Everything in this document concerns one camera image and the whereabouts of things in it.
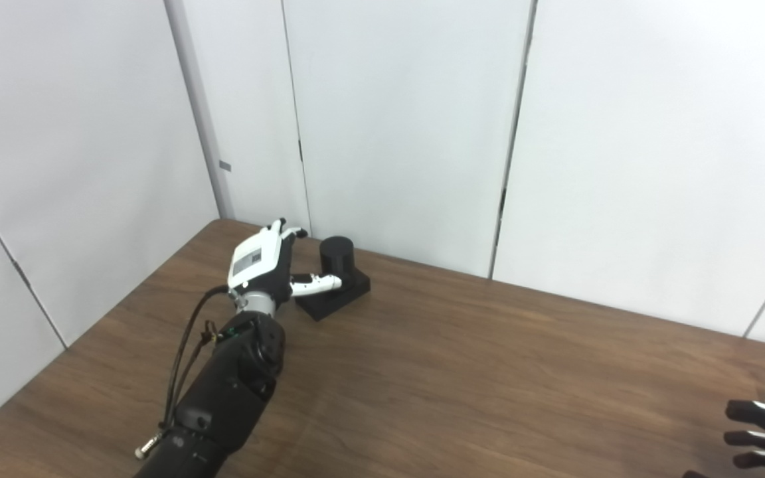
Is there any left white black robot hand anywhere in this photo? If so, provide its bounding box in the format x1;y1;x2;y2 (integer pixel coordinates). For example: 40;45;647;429
226;218;343;307

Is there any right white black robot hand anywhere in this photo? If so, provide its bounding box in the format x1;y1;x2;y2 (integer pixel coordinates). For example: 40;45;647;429
683;399;765;478

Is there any black peg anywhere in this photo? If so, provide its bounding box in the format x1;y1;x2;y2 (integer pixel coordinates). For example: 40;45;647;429
295;236;371;322

